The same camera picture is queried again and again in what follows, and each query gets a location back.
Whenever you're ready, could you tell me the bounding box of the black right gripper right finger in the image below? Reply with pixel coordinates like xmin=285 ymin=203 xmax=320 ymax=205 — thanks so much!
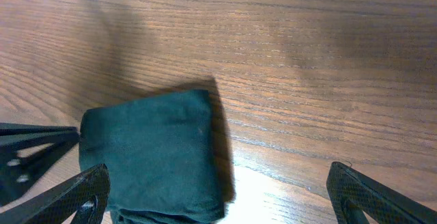
xmin=326 ymin=162 xmax=436 ymax=224

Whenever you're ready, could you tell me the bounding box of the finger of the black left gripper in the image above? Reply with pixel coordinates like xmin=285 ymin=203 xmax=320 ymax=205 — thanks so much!
xmin=1 ymin=123 xmax=80 ymax=206

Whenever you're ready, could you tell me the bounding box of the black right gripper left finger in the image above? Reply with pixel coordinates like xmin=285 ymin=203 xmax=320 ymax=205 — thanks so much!
xmin=1 ymin=164 xmax=110 ymax=224

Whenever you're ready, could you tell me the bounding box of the black nike t-shirt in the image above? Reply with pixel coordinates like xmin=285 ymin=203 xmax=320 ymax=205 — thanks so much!
xmin=79 ymin=89 xmax=225 ymax=223

